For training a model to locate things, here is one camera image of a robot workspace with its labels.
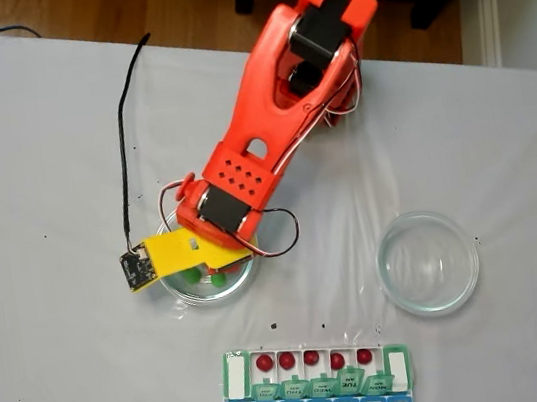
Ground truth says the clear glass bowl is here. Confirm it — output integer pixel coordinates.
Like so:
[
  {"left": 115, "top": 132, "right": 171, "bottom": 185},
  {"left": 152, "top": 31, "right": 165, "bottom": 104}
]
[
  {"left": 369, "top": 202, "right": 488, "bottom": 325},
  {"left": 149, "top": 201, "right": 268, "bottom": 314}
]

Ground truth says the green weekly pill organizer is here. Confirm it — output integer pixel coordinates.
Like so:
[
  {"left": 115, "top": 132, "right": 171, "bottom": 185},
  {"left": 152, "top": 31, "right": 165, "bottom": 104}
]
[{"left": 217, "top": 323, "right": 419, "bottom": 402}]

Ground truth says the white plastic table cover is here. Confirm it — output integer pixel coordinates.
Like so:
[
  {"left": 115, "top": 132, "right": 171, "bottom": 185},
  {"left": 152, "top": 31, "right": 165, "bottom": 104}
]
[{"left": 0, "top": 0, "right": 537, "bottom": 402}]

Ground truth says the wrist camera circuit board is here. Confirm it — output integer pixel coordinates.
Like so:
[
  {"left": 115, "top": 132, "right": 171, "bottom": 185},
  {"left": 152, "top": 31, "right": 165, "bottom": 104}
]
[{"left": 117, "top": 243, "right": 159, "bottom": 295}]

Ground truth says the black camera cable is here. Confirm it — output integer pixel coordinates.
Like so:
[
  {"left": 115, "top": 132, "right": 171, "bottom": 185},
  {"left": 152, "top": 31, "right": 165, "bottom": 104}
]
[{"left": 95, "top": 31, "right": 184, "bottom": 256}]

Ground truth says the black floor cable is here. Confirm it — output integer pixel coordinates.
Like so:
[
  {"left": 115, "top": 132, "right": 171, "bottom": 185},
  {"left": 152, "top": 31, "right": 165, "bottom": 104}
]
[{"left": 0, "top": 0, "right": 43, "bottom": 45}]

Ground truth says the white wall trim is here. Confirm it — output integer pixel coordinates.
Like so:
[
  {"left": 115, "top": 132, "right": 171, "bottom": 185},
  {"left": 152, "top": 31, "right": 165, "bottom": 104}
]
[{"left": 473, "top": 0, "right": 515, "bottom": 69}]

